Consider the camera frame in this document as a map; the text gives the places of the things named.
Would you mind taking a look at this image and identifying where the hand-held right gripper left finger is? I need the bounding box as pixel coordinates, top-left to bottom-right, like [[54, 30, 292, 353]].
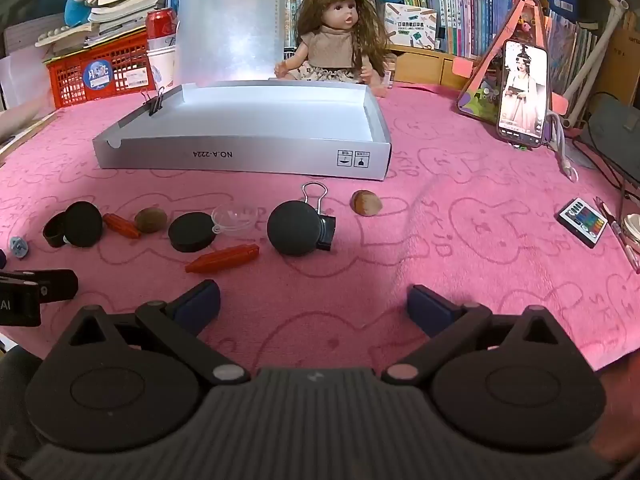
[[70, 280, 251, 386]]

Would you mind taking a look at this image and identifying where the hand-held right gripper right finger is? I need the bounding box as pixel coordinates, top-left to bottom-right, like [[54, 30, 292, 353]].
[[382, 285, 571, 386]]

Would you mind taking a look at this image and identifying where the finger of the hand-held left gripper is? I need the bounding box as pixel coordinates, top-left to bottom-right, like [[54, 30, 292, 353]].
[[0, 269, 79, 303]]

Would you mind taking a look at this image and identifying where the thick black round puck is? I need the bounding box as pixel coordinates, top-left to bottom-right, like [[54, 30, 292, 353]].
[[168, 212, 217, 253]]

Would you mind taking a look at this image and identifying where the short orange crayon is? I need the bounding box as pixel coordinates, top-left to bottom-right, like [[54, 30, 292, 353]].
[[102, 213, 141, 240]]

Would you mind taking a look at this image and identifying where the large black round disc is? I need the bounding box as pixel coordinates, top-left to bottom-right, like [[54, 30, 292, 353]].
[[267, 201, 322, 257]]

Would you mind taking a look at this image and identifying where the large black binder clip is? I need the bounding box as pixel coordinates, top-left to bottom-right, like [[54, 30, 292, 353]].
[[301, 182, 337, 253]]

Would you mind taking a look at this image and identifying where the white cardboard box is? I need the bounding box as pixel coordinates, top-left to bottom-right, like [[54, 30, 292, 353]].
[[92, 81, 392, 181]]

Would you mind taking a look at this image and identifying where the long orange crayon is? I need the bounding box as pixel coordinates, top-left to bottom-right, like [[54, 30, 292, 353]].
[[185, 243, 261, 275]]

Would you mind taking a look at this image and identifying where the pink rabbit-print mat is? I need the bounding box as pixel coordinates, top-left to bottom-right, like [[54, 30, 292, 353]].
[[0, 82, 640, 371]]

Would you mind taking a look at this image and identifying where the clear plastic dome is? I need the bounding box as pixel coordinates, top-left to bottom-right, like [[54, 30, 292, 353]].
[[211, 205, 258, 236]]

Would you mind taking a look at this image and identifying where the brown walnut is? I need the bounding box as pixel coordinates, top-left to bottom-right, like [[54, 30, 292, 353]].
[[134, 207, 168, 234]]

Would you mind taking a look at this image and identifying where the colourful button remote control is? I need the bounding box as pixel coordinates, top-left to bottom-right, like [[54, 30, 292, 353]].
[[557, 197, 608, 248]]

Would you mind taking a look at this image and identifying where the small black binder clip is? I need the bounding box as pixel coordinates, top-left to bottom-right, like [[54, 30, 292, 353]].
[[141, 87, 166, 117]]

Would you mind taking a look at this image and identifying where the large red plastic basket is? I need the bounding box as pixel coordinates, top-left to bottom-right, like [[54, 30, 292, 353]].
[[45, 35, 151, 108]]

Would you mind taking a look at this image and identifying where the tape roll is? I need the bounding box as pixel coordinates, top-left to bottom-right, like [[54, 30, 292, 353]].
[[622, 214, 640, 256]]

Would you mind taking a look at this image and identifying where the pink triangular stand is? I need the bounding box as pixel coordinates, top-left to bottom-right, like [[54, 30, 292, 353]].
[[456, 0, 571, 126]]

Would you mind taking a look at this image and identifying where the smartphone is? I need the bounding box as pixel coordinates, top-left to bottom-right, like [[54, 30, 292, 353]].
[[496, 39, 548, 148]]

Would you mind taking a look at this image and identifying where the white paper cup stack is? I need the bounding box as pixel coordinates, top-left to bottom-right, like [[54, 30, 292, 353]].
[[146, 35, 177, 92]]

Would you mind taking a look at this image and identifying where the wooden drawer organizer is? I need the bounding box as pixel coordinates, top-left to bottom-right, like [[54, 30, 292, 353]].
[[387, 45, 488, 91]]

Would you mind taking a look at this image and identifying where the black bag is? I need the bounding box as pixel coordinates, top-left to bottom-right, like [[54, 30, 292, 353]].
[[580, 92, 640, 186]]

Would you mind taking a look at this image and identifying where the translucent clipboard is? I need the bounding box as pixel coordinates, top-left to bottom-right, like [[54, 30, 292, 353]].
[[172, 0, 288, 86]]

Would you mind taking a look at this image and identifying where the red soda can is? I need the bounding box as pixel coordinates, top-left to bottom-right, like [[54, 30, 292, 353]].
[[146, 8, 178, 41]]

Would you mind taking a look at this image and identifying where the white patterned printer box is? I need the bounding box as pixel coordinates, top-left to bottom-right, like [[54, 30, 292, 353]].
[[384, 2, 438, 51]]

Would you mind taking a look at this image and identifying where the stack of worn books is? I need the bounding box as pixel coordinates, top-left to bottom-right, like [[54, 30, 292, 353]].
[[37, 0, 168, 56]]

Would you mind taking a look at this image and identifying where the brown-haired doll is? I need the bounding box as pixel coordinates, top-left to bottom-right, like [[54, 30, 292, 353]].
[[275, 0, 396, 98]]

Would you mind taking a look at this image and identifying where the row of upright books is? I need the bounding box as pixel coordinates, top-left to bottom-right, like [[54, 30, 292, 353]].
[[285, 0, 601, 96]]

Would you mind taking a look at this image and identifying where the brown cardboard box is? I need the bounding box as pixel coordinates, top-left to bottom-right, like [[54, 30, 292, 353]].
[[600, 10, 640, 106]]

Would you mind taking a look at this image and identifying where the white charging cable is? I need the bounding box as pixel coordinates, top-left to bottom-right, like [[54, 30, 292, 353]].
[[547, 112, 580, 181]]

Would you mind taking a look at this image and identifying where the white plastic pipe frame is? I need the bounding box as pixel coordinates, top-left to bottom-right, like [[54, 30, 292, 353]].
[[562, 0, 628, 128]]

